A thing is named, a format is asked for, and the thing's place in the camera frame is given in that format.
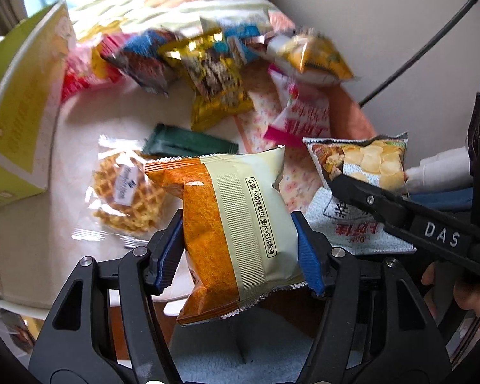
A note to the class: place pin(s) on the potato chip packet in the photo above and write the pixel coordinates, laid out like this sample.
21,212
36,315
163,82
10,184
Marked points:
368,156

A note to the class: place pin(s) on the person's right hand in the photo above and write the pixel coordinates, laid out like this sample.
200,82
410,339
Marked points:
472,298

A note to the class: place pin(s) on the cream towel orange floral border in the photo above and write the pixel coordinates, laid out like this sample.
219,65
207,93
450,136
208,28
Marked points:
260,106

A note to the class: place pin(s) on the yellow snack packet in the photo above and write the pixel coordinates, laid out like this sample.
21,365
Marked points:
312,56

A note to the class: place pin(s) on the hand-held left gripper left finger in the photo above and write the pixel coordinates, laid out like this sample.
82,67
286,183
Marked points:
170,256

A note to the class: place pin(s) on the pink white strawberry packet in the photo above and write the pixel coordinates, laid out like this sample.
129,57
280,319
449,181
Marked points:
300,120

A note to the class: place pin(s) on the dark blue packet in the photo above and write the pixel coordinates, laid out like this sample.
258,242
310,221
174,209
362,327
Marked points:
144,60

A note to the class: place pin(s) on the clear waffle packet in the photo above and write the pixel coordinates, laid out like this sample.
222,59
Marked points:
120,192

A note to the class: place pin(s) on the white cloth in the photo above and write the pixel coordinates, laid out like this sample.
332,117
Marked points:
436,168

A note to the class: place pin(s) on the gold chocolate packet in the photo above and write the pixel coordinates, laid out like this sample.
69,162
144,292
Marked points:
216,84

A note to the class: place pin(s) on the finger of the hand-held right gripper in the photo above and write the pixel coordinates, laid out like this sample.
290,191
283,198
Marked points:
404,218

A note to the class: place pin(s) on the white packet black red print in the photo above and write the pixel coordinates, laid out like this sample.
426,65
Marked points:
344,228

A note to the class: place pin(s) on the blue white packet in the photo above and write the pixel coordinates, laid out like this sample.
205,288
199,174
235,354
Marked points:
240,36

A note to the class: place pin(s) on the orange and cream snack packet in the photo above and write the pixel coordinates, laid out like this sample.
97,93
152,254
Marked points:
224,228

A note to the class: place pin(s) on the green yellow cardboard box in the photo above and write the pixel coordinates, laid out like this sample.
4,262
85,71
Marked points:
20,120

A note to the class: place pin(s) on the dark green packet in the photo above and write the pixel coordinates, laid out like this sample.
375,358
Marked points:
184,142

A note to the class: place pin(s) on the striped floral blanket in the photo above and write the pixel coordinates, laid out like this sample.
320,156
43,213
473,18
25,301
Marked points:
208,4

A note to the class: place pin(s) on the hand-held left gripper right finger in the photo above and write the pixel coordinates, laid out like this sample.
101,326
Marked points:
310,260

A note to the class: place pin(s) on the pink marshmallow packet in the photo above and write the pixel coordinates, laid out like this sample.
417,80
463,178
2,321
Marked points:
80,76

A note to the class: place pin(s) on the dark blue cloth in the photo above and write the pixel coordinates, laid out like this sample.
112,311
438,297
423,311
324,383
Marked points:
440,199

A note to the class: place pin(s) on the light blue fleece cloth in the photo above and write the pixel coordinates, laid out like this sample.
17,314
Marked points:
264,348

